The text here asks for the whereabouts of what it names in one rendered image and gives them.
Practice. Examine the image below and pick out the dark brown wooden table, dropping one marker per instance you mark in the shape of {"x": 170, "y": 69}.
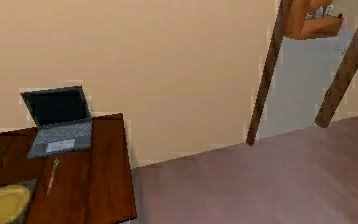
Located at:
{"x": 97, "y": 173}

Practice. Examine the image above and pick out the grey laptop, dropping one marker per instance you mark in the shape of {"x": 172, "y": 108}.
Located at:
{"x": 61, "y": 130}

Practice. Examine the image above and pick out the orange wooden cabinet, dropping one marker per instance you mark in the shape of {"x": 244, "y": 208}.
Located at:
{"x": 312, "y": 26}

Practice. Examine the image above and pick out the dark green mat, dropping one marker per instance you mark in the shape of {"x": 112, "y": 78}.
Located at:
{"x": 27, "y": 186}

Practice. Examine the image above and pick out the yellow plate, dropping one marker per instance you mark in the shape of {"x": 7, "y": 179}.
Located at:
{"x": 5, "y": 204}

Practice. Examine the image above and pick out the brown wooden door frame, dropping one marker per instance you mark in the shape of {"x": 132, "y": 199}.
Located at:
{"x": 267, "y": 73}

